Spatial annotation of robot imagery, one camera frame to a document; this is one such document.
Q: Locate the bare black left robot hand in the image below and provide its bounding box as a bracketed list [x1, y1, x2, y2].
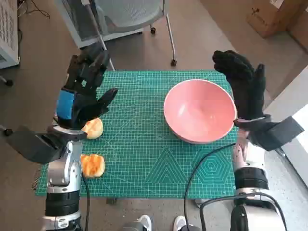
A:
[55, 44, 119, 130]

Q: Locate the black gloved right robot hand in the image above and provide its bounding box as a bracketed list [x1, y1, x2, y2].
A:
[211, 50, 267, 120]

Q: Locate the round toy bread bun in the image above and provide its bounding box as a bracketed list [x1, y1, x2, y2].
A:
[81, 117, 104, 140]

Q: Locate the pink bowl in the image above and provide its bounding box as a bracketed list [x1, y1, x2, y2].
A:
[163, 79, 237, 145]

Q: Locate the long braided toy bread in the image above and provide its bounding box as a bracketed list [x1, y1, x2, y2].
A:
[80, 154, 106, 179]

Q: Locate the white appliance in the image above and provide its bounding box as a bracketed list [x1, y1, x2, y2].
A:
[263, 64, 308, 188]

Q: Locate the green cutting mat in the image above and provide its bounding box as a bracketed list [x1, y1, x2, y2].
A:
[35, 69, 238, 200]

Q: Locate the large brown cardboard box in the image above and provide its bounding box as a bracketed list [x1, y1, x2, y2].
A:
[245, 0, 308, 39]

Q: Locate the grey mesh chair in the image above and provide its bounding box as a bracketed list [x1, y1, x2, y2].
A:
[92, 0, 179, 72]

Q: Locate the white perforated metal unit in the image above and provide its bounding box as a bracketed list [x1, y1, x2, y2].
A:
[0, 0, 20, 69]

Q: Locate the white left foot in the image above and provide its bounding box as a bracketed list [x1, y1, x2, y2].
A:
[136, 215, 154, 231]

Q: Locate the white foot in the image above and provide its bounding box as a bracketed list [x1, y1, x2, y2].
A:
[136, 215, 154, 231]
[173, 216, 187, 231]

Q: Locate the white right foot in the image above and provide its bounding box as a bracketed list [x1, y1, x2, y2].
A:
[173, 216, 187, 231]

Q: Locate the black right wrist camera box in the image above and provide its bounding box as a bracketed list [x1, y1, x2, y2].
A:
[233, 115, 305, 152]

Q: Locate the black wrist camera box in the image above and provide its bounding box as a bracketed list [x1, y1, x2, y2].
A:
[233, 115, 305, 152]
[4, 126, 68, 166]

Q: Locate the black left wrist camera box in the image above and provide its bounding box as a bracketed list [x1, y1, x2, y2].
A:
[4, 126, 68, 166]

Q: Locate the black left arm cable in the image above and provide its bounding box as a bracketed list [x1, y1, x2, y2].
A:
[81, 175, 91, 231]

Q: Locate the long black right arm cable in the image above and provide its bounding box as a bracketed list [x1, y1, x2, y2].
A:
[183, 143, 237, 231]

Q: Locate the thin black floor cable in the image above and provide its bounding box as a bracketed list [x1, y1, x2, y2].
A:
[18, 0, 51, 19]

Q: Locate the looped black right arm cable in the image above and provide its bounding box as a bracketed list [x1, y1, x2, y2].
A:
[199, 192, 287, 231]

